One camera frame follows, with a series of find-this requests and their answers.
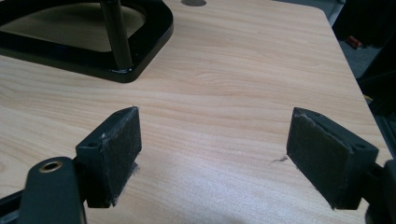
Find small red object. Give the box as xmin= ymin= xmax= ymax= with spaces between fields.
xmin=346 ymin=35 xmax=364 ymax=50

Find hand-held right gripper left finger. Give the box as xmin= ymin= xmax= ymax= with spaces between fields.
xmin=75 ymin=105 xmax=143 ymax=209

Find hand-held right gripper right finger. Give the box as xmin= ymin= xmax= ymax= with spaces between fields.
xmin=286 ymin=106 xmax=380 ymax=211

